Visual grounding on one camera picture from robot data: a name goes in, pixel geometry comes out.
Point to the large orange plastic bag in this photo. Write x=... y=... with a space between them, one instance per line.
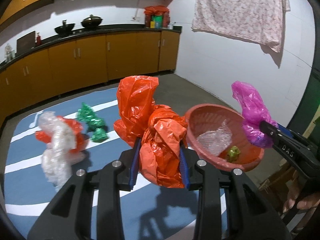
x=160 y=129

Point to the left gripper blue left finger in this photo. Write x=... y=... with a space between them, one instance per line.
x=127 y=178

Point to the small red plastic bag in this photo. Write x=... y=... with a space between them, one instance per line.
x=61 y=132

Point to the black open wok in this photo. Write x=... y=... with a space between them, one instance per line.
x=65 y=28

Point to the olive green foil wrapper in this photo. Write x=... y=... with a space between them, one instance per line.
x=233 y=154

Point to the black wok with lid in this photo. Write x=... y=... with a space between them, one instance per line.
x=91 y=22

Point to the long clear bubble wrap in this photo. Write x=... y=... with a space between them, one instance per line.
x=57 y=164

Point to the lower wooden kitchen cabinets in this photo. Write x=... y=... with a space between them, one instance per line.
x=64 y=66

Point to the clear bubble wrap bag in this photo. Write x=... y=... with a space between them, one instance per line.
x=216 y=141

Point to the pink floral hanging cloth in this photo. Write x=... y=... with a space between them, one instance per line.
x=258 y=21

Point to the dark door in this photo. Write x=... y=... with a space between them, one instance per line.
x=308 y=106

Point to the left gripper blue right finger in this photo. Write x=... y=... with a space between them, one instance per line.
x=189 y=174

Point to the red bottle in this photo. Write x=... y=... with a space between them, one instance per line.
x=38 y=39

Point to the magenta plastic bag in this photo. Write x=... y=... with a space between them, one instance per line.
x=254 y=112

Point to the red bag with boxes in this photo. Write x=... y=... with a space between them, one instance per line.
x=157 y=17

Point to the red plastic basket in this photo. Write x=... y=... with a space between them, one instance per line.
x=208 y=117

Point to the wooden stool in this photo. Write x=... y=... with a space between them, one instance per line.
x=276 y=187

